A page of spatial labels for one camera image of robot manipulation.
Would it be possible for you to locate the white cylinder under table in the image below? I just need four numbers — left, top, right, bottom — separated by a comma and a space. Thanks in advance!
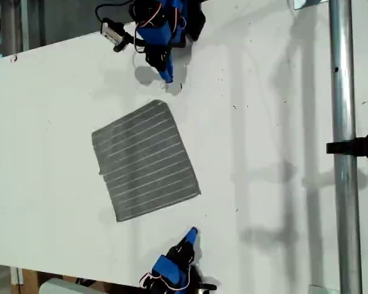
39, 276, 109, 294

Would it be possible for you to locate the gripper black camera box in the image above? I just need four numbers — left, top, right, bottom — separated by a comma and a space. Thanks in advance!
100, 17, 125, 45
197, 282, 218, 294

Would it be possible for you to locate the wooden table leg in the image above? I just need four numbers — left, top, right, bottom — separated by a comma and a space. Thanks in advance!
9, 266, 40, 294

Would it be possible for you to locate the steel post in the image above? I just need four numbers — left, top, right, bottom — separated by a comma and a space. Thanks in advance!
328, 0, 364, 294

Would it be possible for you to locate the grey striped towel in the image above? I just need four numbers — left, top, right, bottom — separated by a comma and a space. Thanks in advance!
91, 99, 202, 224

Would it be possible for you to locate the gripper camera cable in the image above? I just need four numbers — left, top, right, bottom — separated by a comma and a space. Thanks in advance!
94, 0, 133, 24

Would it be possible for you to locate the black clamp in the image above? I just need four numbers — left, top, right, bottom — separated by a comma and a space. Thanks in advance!
326, 130, 368, 162

